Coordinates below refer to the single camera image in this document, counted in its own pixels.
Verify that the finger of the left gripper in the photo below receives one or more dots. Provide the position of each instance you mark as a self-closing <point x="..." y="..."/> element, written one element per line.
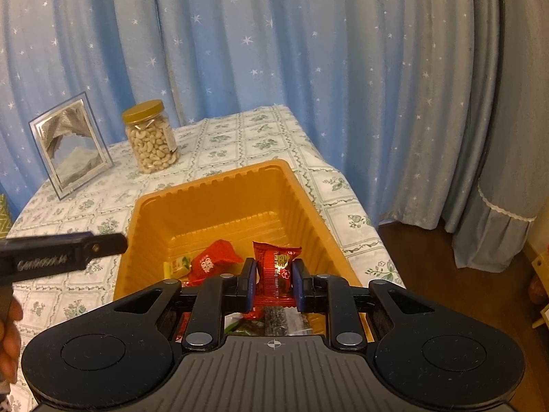
<point x="106" y="245"/>

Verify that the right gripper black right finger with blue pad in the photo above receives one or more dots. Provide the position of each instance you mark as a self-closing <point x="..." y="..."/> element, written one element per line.
<point x="331" y="296"/>

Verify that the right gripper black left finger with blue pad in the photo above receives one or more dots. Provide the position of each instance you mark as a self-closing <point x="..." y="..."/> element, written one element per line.
<point x="216" y="297"/>

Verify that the black sausage snack packet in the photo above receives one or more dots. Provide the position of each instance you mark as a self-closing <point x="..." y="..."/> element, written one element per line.
<point x="239" y="324"/>

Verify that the red fabric-look snack packet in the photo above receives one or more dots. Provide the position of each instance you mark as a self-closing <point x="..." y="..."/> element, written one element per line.
<point x="214" y="260"/>

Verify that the large red snack packet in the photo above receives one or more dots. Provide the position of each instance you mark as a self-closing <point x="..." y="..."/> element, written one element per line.
<point x="274" y="268"/>

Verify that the clear sesame bar packet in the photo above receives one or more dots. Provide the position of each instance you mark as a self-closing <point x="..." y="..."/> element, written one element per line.
<point x="285" y="321"/>

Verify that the red yellow candy packet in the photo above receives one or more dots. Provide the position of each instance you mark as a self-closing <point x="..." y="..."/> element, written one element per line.
<point x="177" y="268"/>

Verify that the person's left hand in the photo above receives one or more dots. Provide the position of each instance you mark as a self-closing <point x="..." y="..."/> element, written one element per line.
<point x="11" y="342"/>

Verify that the green zigzag cushion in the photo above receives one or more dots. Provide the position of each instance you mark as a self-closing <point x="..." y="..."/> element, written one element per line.
<point x="5" y="217"/>

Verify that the orange plastic tray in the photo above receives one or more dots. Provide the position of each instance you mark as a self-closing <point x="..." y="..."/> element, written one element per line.
<point x="262" y="203"/>

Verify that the cashew jar gold lid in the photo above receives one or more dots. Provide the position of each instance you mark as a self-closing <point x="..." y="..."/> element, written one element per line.
<point x="150" y="136"/>

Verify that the green floral tablecloth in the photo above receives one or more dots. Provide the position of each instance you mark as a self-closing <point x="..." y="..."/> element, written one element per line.
<point x="206" y="149"/>

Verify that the grey lace-trim curtain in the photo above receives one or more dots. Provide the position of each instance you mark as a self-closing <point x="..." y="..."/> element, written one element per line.
<point x="510" y="186"/>

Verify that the blue star curtain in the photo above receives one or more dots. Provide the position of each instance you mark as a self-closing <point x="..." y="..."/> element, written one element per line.
<point x="382" y="87"/>

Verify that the sand art picture frame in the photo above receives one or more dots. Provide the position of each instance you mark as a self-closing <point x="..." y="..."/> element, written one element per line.
<point x="70" y="145"/>

